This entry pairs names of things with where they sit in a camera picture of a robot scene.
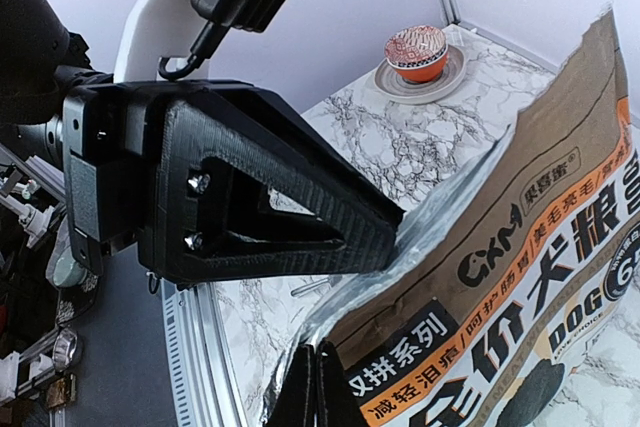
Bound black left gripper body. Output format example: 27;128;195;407
63;81;210;287

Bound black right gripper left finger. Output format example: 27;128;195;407
265;345;316;427

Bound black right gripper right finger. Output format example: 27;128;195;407
316;340;364;427

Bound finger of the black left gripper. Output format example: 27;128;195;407
138;89;404;282

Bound brown white dog food bag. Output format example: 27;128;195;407
263;11;639;426

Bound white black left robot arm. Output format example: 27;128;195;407
1;0;403;288

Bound silver metal scoop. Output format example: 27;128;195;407
291;278;334;298

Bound beige ceramic plate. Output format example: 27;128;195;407
372;46;468;105

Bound red patterned ceramic bowl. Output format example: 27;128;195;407
384;25;449;83

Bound front aluminium frame rail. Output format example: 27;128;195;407
161;280;247;427

